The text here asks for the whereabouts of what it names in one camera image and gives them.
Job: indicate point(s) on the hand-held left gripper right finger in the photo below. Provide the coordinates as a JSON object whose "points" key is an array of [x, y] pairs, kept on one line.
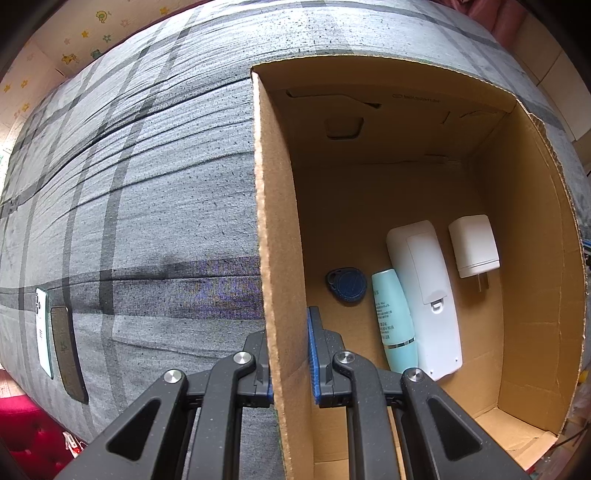
{"points": [[315, 350]]}

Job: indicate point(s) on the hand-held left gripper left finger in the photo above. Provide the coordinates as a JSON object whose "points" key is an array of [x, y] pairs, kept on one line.
{"points": [[269, 395]]}

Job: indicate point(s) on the blue key fob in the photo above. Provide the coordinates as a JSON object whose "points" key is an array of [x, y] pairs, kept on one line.
{"points": [[346, 286]]}

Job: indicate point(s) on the teal cosmetic tube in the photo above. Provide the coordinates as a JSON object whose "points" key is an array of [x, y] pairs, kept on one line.
{"points": [[392, 318]]}

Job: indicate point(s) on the white remote control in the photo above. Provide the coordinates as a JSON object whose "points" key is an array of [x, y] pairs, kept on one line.
{"points": [[429, 323]]}

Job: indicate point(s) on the cardboard box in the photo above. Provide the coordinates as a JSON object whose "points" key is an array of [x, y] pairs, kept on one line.
{"points": [[277, 230]]}

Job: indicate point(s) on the large white charger plug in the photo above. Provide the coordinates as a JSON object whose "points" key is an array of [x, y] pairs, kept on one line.
{"points": [[473, 249]]}

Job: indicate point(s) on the black smartphone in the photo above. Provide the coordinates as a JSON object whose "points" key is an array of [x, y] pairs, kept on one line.
{"points": [[67, 355]]}

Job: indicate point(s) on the grey plaid blanket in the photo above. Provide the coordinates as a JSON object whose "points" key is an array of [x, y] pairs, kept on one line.
{"points": [[161, 184]]}

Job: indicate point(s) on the white smartphone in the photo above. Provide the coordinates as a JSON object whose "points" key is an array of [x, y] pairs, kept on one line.
{"points": [[45, 332]]}

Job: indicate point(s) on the red tufted cushion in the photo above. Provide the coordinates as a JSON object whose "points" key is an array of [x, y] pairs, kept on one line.
{"points": [[27, 424]]}

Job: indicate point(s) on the cream cabinet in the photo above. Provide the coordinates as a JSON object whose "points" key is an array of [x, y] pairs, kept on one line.
{"points": [[549, 60]]}

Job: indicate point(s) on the pink curtain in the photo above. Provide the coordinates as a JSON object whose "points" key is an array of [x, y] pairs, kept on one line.
{"points": [[498, 18]]}

